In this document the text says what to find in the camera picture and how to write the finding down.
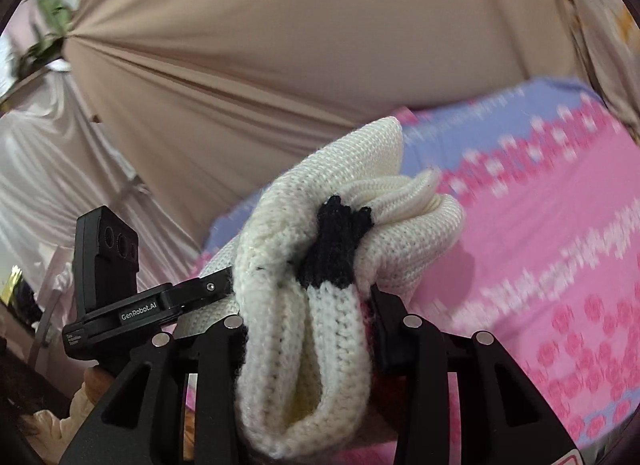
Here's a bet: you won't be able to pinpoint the white knit sweater red black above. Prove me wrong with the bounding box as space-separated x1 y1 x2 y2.
175 116 464 462

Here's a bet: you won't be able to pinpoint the person's left hand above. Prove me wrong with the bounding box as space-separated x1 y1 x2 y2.
84 365 114 405

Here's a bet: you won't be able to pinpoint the pink floral bed sheet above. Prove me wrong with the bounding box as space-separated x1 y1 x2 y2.
184 75 640 465

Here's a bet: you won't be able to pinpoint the white satin curtain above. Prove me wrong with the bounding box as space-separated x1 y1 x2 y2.
1 72 198 305

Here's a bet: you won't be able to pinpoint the beige curtain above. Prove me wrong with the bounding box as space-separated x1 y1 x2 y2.
64 0 585 241

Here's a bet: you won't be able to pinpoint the green plant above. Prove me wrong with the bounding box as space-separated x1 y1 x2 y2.
6 0 74 81

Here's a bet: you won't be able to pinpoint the beige patterned cloth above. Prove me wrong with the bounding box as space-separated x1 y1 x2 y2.
564 0 639 141

